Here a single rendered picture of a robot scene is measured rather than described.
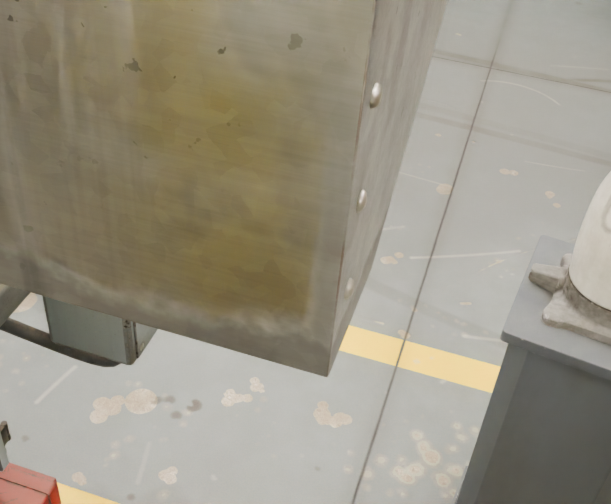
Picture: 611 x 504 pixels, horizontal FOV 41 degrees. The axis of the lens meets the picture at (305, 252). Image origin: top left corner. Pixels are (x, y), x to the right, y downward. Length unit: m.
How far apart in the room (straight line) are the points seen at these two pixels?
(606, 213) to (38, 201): 1.05
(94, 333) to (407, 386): 1.35
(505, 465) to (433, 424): 0.56
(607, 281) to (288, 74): 1.10
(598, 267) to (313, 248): 1.06
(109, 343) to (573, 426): 0.81
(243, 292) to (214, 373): 1.87
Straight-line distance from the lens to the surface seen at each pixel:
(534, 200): 2.85
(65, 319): 0.86
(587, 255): 1.26
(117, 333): 0.84
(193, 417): 2.00
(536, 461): 1.48
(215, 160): 0.20
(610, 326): 1.31
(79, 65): 0.20
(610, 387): 1.32
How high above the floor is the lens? 1.56
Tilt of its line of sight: 40 degrees down
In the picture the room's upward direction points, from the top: 5 degrees clockwise
